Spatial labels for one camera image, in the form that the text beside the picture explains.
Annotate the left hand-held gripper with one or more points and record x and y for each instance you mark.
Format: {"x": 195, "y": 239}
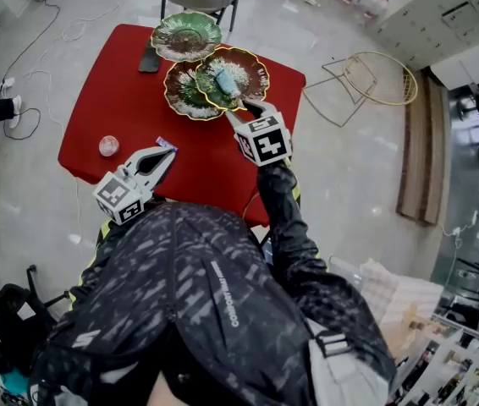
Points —
{"x": 117, "y": 197}

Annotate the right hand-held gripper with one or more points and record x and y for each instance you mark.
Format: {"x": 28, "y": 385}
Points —
{"x": 267, "y": 142}

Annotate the small purple packet item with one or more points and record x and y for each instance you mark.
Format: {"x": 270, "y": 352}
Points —
{"x": 165, "y": 143}

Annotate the small pale blue item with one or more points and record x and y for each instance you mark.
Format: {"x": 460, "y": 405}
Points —
{"x": 227, "y": 83}

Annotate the gold-rimmed leaf dish container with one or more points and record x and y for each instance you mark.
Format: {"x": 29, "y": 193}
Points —
{"x": 252, "y": 72}

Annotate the small pink round item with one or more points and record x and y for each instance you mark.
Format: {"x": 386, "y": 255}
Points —
{"x": 108, "y": 146}

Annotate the brown green leaf dish container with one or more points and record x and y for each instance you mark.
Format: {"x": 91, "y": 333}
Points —
{"x": 180, "y": 93}

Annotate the person's right forearm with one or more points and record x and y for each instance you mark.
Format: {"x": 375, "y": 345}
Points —
{"x": 279, "y": 210}

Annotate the red table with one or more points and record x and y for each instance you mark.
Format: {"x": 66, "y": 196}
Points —
{"x": 117, "y": 100}

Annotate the black phone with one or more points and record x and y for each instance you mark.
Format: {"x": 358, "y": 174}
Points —
{"x": 149, "y": 59}

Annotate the person's dark patterned jacket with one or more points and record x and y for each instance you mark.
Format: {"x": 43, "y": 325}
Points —
{"x": 172, "y": 303}

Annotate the brown wooden bench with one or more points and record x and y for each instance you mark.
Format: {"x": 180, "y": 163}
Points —
{"x": 423, "y": 150}

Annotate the black office chair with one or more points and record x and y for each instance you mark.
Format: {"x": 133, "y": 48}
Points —
{"x": 7, "y": 319}

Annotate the white locker cabinet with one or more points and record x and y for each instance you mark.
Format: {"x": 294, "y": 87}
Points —
{"x": 442, "y": 11}

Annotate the white box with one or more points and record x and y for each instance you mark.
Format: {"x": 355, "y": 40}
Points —
{"x": 466, "y": 68}

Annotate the white shelf with small goods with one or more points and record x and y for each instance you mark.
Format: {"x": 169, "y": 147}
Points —
{"x": 455, "y": 366}

